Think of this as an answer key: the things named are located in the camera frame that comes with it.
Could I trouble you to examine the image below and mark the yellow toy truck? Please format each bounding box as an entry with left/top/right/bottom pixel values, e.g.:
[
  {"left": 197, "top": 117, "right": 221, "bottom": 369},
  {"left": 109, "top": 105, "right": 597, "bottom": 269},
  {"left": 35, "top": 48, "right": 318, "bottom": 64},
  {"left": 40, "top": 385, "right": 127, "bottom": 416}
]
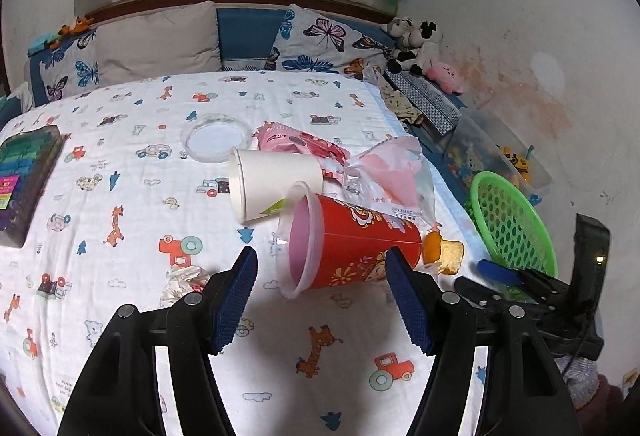
[{"left": 500, "top": 146, "right": 534, "bottom": 180}]

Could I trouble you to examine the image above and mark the grey pillow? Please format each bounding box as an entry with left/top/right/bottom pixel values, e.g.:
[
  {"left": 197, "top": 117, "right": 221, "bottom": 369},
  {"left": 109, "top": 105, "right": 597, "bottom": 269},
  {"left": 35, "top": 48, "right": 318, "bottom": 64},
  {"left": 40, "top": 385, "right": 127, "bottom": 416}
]
[{"left": 92, "top": 0, "right": 223, "bottom": 84}]

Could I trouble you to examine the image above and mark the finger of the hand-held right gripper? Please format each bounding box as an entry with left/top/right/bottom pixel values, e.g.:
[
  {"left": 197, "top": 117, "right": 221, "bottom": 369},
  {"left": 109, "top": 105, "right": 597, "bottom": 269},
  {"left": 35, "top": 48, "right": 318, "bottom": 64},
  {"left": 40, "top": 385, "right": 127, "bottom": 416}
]
[
  {"left": 453, "top": 276, "right": 548, "bottom": 319},
  {"left": 476, "top": 259, "right": 572, "bottom": 303}
]

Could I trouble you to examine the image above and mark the pink plush toy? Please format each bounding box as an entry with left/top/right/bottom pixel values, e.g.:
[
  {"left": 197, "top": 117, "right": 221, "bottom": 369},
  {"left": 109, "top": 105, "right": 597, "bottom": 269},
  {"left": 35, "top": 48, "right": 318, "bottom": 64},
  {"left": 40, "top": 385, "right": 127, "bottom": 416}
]
[{"left": 425, "top": 62, "right": 469, "bottom": 94}]

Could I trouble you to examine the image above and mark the yellow bread piece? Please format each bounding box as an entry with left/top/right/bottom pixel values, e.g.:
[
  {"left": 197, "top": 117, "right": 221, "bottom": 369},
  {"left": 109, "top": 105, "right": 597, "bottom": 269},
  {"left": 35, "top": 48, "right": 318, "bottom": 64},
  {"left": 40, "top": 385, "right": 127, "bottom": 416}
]
[{"left": 439, "top": 238, "right": 466, "bottom": 275}]

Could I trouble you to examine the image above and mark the clear plastic bag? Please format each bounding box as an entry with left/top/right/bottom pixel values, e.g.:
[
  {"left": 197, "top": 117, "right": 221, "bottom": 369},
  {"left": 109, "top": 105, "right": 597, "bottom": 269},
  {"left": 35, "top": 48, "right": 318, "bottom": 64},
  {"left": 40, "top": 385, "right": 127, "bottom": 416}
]
[{"left": 342, "top": 136, "right": 441, "bottom": 229}]

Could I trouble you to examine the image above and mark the green plastic basket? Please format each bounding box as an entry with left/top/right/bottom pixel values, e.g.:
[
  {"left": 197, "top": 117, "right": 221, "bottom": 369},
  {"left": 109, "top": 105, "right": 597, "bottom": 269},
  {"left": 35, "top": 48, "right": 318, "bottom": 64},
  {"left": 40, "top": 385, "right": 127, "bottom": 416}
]
[{"left": 469, "top": 171, "right": 558, "bottom": 301}]

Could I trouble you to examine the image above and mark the printed blanket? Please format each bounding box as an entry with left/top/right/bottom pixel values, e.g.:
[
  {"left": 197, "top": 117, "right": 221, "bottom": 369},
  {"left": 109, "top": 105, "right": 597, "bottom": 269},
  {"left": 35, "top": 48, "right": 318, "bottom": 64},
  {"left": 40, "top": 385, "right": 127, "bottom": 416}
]
[{"left": 0, "top": 70, "right": 488, "bottom": 436}]

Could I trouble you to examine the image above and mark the crumpled clear wrapper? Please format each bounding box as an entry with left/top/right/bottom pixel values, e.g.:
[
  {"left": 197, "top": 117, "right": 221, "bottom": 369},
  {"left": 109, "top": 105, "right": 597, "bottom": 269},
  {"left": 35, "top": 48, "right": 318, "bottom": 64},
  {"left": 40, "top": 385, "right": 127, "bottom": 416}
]
[{"left": 160, "top": 264, "right": 211, "bottom": 309}]

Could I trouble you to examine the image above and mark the small butterfly pillow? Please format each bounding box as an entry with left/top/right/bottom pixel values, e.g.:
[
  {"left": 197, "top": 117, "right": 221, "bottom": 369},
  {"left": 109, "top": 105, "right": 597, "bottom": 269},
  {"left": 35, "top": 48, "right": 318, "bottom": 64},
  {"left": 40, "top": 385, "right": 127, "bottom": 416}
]
[{"left": 37, "top": 28, "right": 101, "bottom": 104}]

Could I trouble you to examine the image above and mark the box of coloured blocks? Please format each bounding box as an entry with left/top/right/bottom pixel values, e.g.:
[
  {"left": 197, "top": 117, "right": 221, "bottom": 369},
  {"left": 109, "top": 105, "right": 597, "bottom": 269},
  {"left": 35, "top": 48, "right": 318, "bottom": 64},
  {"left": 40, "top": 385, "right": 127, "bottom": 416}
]
[{"left": 0, "top": 125, "right": 63, "bottom": 249}]

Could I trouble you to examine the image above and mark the beige patterned cloth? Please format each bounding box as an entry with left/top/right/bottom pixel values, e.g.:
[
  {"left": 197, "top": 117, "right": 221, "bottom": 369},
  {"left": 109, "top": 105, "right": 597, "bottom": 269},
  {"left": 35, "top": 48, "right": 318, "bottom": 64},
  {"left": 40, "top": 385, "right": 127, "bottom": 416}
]
[{"left": 377, "top": 76, "right": 426, "bottom": 127}]

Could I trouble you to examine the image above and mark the large butterfly pillow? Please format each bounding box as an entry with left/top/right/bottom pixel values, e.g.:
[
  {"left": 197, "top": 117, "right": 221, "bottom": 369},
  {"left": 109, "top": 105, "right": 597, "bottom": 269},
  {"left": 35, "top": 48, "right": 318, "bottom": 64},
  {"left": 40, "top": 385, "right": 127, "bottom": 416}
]
[{"left": 270, "top": 4, "right": 393, "bottom": 81}]

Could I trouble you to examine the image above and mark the red printed plastic cup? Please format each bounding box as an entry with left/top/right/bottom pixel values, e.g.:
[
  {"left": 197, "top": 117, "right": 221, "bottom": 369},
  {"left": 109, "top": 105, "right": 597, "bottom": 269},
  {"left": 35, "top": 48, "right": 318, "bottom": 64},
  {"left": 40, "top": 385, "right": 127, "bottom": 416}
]
[{"left": 276, "top": 181, "right": 425, "bottom": 299}]

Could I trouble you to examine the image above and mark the pink snack packet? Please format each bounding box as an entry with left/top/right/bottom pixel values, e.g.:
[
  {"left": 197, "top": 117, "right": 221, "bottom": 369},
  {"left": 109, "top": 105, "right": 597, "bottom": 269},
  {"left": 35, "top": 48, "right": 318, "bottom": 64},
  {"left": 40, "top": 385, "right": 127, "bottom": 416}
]
[{"left": 252, "top": 121, "right": 351, "bottom": 177}]

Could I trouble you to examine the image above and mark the blue headboard cushion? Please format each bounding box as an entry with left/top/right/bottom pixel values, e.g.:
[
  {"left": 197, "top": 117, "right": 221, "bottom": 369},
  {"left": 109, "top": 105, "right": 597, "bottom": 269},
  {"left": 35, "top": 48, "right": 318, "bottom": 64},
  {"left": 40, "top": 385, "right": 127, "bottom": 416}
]
[{"left": 216, "top": 8, "right": 288, "bottom": 71}]

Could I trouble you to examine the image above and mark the black and white plush cow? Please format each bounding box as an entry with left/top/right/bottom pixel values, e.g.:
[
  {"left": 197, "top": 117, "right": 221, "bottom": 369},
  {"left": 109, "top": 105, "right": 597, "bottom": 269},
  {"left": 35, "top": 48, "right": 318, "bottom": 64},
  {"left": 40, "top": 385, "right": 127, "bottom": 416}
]
[{"left": 381, "top": 17, "right": 445, "bottom": 76}]

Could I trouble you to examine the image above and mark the clear storage bin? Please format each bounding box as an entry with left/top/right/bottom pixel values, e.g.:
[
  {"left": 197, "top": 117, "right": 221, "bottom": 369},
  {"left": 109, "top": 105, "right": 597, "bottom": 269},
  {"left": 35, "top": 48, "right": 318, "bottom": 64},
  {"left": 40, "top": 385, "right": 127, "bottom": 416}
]
[{"left": 442, "top": 108, "right": 553, "bottom": 207}]

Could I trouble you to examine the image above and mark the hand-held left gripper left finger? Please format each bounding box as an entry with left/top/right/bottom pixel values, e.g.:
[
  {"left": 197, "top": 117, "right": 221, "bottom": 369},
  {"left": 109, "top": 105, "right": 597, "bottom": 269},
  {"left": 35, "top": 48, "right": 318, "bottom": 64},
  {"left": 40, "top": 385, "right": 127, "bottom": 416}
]
[{"left": 57, "top": 246, "right": 258, "bottom": 436}]

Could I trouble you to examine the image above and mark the person's right forearm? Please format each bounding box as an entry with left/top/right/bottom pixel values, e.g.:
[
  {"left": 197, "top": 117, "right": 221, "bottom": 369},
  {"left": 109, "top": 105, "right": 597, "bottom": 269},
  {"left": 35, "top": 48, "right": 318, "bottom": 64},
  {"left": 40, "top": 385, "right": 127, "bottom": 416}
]
[{"left": 555, "top": 356, "right": 640, "bottom": 423}]

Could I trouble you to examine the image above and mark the clear round plastic lid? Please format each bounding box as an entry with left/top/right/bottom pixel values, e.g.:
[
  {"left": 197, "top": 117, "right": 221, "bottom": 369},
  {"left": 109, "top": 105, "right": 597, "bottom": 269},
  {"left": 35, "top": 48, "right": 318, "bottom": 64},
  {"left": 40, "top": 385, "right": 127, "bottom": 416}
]
[{"left": 180, "top": 113, "right": 249, "bottom": 163}]

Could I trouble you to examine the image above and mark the black and white patterned cloth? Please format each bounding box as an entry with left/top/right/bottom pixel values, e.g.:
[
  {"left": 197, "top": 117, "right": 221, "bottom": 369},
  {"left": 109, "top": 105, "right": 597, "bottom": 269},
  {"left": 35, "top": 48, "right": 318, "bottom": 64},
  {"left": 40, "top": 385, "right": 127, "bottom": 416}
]
[{"left": 385, "top": 70, "right": 463, "bottom": 135}]

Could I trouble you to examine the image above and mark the orange plush toy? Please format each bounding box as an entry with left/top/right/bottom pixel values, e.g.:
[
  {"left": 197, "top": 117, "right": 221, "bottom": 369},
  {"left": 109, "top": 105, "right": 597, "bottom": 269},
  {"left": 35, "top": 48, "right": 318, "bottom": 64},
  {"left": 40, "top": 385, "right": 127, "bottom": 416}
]
[{"left": 57, "top": 16, "right": 96, "bottom": 39}]

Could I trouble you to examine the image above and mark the white paper cup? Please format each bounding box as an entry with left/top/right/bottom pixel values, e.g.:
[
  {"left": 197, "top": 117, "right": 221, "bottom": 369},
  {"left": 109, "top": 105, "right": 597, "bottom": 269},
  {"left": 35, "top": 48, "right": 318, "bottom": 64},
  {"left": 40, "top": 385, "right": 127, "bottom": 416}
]
[{"left": 228, "top": 147, "right": 326, "bottom": 224}]

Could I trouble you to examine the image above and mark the teal plush toy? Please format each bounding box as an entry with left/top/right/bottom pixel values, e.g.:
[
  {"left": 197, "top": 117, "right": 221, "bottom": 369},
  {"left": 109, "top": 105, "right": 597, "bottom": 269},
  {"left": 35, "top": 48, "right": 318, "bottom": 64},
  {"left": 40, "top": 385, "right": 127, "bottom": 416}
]
[{"left": 27, "top": 33, "right": 61, "bottom": 56}]

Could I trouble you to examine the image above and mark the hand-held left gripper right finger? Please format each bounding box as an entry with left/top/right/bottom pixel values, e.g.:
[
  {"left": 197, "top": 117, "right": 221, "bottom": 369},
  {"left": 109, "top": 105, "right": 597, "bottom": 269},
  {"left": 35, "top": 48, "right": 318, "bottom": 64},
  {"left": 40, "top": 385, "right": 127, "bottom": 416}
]
[{"left": 384, "top": 247, "right": 583, "bottom": 436}]

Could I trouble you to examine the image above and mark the orange peel piece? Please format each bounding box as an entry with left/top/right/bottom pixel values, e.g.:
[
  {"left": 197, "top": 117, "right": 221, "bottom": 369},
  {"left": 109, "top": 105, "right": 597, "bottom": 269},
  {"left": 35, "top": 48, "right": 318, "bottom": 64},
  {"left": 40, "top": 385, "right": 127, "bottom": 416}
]
[{"left": 422, "top": 231, "right": 444, "bottom": 265}]

